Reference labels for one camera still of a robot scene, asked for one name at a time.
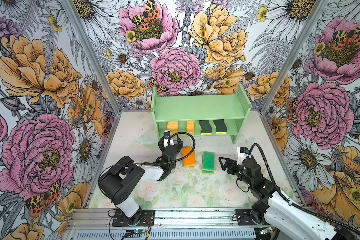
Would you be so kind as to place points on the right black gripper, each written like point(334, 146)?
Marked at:
point(232, 163)

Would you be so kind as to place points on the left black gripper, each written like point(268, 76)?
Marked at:
point(161, 145)

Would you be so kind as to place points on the yellow cellulose sponge back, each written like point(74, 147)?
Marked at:
point(173, 126)

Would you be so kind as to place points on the yellow cellulose sponge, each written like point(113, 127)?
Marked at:
point(190, 127)
point(173, 126)

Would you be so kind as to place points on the yellow cellulose sponge front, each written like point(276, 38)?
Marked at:
point(190, 127)

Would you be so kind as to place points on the light green scrub sponge top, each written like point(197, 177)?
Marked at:
point(208, 161)

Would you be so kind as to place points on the light green scrub sponge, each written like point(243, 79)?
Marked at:
point(208, 161)
point(207, 172)

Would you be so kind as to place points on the dark green scrub sponge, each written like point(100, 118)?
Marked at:
point(205, 126)
point(221, 127)

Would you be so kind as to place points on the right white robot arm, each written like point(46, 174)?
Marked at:
point(273, 208)

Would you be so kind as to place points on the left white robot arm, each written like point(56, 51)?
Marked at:
point(119, 181)

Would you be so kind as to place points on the light green wooden shelf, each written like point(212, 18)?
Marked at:
point(233, 109)

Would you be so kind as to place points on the orange scrub sponge top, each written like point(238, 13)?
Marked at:
point(190, 161)

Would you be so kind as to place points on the light green scrub sponge bottom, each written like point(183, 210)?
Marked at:
point(207, 172)

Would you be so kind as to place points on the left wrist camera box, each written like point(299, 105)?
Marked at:
point(166, 138)

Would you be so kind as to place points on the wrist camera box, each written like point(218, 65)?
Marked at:
point(166, 138)
point(243, 154)

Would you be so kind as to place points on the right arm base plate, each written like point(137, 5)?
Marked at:
point(249, 217)

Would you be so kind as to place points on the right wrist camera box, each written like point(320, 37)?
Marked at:
point(243, 154)

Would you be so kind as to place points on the aluminium front rail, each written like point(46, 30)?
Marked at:
point(183, 218)

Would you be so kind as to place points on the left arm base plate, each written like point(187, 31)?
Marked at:
point(142, 218)

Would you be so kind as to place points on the white slotted cable duct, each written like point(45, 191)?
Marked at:
point(170, 234)

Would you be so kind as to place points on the right aluminium corner post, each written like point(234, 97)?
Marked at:
point(311, 22)

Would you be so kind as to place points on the aluminium corner post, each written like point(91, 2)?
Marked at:
point(83, 37)
point(311, 22)

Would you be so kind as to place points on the left aluminium corner post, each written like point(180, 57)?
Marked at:
point(83, 37)

